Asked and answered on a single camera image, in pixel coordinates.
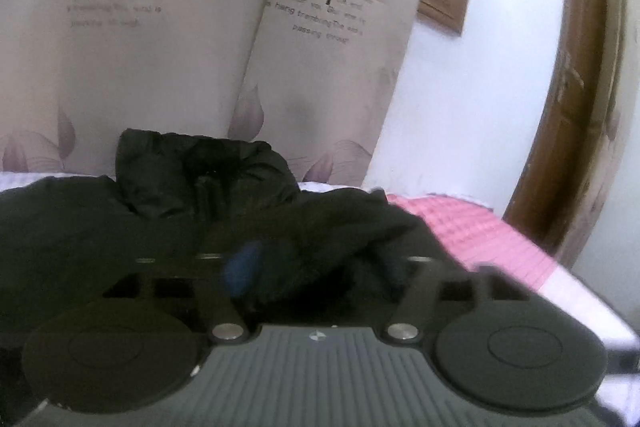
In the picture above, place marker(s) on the brown wooden door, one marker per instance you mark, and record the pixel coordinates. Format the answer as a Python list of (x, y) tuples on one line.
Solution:
[(583, 129)]

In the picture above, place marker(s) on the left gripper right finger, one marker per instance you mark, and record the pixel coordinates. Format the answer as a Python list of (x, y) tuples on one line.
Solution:
[(438, 294)]

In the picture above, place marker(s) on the black jacket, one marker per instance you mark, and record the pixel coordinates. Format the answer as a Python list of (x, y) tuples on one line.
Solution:
[(290, 256)]

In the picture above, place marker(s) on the pink checkered bed sheet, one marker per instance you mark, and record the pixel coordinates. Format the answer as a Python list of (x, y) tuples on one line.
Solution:
[(474, 235)]

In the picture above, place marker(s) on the leaf print curtain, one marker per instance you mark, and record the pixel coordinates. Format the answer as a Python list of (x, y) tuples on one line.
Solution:
[(313, 78)]

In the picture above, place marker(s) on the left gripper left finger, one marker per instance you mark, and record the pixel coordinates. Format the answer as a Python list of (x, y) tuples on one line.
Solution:
[(192, 291)]

